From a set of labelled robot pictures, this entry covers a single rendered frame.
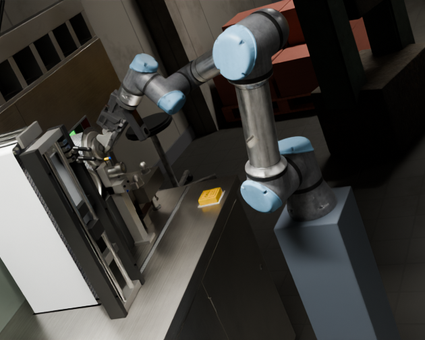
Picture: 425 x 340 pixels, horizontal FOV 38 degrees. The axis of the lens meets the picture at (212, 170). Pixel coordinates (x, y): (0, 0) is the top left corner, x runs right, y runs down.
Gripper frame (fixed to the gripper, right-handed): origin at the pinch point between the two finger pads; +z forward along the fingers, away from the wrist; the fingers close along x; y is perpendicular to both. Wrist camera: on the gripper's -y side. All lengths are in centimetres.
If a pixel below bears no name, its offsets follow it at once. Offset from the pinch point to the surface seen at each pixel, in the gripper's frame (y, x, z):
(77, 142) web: 9.5, 4.7, 0.4
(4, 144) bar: 21.3, 33.3, -8.3
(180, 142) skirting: -10, -283, 167
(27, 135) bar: 17.1, 30.5, -12.8
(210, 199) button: -37.0, -11.5, 4.4
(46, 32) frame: 51, -53, 6
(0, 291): 6, 35, 44
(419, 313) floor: -140, -48, 25
